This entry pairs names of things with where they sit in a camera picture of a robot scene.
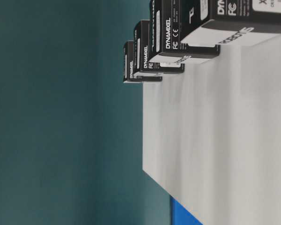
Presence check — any near black Dynamixel box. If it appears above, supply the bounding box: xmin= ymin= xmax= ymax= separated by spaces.
xmin=149 ymin=0 xmax=220 ymax=64

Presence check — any white base platform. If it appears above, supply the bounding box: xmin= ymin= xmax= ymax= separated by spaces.
xmin=142 ymin=35 xmax=281 ymax=225

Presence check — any newly placed black Dynamixel box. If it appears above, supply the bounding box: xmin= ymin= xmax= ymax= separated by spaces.
xmin=180 ymin=0 xmax=281 ymax=46

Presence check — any far black Dynamixel box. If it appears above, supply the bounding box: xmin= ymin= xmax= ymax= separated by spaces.
xmin=123 ymin=40 xmax=162 ymax=83

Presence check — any middle black Dynamixel box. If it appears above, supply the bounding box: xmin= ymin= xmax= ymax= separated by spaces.
xmin=133 ymin=20 xmax=185 ymax=78

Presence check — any blue surface under base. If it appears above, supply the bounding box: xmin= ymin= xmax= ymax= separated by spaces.
xmin=170 ymin=196 xmax=202 ymax=225

